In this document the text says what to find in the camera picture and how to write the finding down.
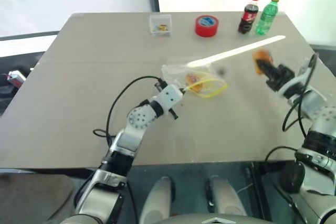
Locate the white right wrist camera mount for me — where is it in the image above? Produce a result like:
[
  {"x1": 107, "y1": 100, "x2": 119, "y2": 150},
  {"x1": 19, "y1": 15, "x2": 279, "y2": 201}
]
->
[{"x1": 278, "y1": 55, "x2": 319, "y2": 99}]

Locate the green bottle yellow cap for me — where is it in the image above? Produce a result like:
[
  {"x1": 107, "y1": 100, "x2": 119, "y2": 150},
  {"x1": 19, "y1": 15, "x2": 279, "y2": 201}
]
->
[{"x1": 255, "y1": 0, "x2": 281, "y2": 36}]

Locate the white rounded leg shell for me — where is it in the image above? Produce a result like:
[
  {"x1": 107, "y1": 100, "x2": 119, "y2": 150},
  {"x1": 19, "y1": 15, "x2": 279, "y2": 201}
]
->
[
  {"x1": 139, "y1": 176, "x2": 175, "y2": 224},
  {"x1": 206, "y1": 175, "x2": 246, "y2": 219}
]

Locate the black table frame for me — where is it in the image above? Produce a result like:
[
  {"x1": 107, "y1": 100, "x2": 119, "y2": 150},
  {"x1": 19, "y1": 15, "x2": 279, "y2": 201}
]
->
[{"x1": 243, "y1": 161, "x2": 283, "y2": 224}]

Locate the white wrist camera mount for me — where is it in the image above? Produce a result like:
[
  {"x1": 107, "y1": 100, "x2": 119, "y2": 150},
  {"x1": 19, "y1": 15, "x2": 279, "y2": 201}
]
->
[
  {"x1": 278, "y1": 55, "x2": 319, "y2": 99},
  {"x1": 153, "y1": 84, "x2": 184, "y2": 116}
]

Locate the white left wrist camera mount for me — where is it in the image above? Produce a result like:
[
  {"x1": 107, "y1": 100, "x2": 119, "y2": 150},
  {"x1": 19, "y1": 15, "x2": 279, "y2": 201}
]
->
[{"x1": 153, "y1": 84, "x2": 184, "y2": 116}]

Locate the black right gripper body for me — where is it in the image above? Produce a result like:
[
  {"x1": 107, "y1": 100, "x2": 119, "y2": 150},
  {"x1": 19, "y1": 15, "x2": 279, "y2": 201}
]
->
[{"x1": 265, "y1": 63, "x2": 295, "y2": 91}]

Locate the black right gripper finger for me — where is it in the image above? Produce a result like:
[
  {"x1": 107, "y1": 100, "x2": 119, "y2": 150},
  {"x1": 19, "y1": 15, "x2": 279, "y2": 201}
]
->
[
  {"x1": 256, "y1": 60, "x2": 275, "y2": 78},
  {"x1": 265, "y1": 52, "x2": 278, "y2": 70}
]

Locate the red tape roll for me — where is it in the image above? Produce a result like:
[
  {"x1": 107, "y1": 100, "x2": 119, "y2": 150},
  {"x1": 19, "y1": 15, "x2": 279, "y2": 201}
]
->
[{"x1": 194, "y1": 15, "x2": 219, "y2": 38}]

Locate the clear zip bag yellow strip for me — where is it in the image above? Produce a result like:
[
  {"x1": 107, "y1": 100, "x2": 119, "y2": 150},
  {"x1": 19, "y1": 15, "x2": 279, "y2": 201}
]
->
[{"x1": 160, "y1": 62, "x2": 228, "y2": 100}]

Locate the cola bottle red cap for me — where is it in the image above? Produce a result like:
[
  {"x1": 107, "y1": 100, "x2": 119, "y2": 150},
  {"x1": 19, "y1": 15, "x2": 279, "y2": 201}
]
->
[{"x1": 237, "y1": 0, "x2": 260, "y2": 35}]

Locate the thin white floor cable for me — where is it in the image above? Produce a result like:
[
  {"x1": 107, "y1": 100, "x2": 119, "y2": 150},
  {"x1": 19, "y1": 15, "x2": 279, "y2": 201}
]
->
[{"x1": 237, "y1": 184, "x2": 253, "y2": 196}]

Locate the white and red device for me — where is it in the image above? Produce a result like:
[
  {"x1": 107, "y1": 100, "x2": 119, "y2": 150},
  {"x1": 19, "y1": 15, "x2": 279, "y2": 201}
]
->
[{"x1": 7, "y1": 70, "x2": 27, "y2": 88}]

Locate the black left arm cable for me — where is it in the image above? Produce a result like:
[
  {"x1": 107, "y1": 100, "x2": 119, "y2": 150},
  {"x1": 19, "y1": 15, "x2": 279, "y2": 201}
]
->
[{"x1": 93, "y1": 76, "x2": 165, "y2": 151}]

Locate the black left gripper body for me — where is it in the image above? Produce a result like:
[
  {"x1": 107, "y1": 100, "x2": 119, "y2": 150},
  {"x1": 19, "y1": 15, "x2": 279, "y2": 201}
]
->
[{"x1": 169, "y1": 106, "x2": 180, "y2": 120}]

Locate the clear plastic box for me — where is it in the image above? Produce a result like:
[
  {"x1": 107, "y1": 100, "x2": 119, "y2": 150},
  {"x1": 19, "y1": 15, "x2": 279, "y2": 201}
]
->
[{"x1": 149, "y1": 14, "x2": 173, "y2": 37}]

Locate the grey robot chest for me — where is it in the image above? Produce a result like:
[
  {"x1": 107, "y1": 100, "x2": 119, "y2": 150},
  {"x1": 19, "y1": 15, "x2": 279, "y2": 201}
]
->
[{"x1": 146, "y1": 212, "x2": 266, "y2": 224}]

